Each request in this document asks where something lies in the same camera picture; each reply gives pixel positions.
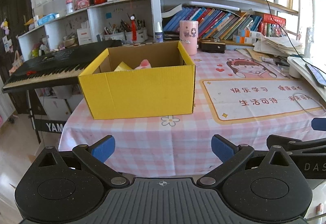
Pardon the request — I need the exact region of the pink plush pig toy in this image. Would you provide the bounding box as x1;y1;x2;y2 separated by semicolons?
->
135;59;151;70

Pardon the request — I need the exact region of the smartphone on stand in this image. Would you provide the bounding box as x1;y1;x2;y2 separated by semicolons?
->
306;63;326;87

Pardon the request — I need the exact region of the white laptop stand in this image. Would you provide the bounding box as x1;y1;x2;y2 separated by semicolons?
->
287;57;326;101

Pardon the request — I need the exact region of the cartoon desk mat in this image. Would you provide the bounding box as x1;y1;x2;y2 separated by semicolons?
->
200;59;325;124

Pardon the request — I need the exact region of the stack of papers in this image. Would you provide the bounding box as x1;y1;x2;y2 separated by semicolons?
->
254;35;304;57

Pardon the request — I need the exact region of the yellow cardboard box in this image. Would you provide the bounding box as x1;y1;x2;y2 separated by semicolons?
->
78;41;196;120

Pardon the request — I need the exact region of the black electronic keyboard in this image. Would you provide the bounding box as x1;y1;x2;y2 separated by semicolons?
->
2;40;122;93

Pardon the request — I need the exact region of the black stapler case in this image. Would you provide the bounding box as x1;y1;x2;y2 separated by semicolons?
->
198;38;226;53

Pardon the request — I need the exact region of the red chinese knot tassel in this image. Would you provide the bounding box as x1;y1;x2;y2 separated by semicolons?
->
130;15;137;42

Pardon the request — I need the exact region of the row of books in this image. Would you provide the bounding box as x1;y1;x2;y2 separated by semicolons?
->
162;5;286;41

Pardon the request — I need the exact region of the pink cylindrical pen holder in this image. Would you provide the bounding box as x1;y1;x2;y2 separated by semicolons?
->
180;20;198;55

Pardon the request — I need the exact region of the white spray bottle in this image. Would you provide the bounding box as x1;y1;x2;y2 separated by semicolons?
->
155;21;164;43

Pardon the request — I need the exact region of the white lotion bottle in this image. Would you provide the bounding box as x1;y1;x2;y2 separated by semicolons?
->
65;0;74;14

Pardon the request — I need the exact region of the white charging cable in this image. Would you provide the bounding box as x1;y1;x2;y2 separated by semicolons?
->
295;91;326;116

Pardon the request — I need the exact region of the black power cable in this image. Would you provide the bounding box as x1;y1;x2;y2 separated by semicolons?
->
252;0;326;75

